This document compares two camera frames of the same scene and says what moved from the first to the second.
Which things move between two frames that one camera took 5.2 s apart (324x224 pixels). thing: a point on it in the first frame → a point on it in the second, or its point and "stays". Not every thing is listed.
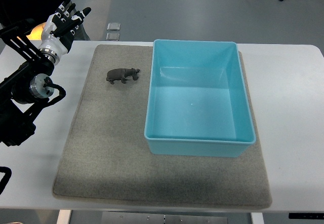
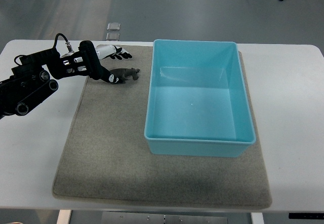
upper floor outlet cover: x=113 y=26 stays
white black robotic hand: x=58 y=32 → x=104 y=51
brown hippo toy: x=122 y=74 stays
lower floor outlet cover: x=114 y=36 stays
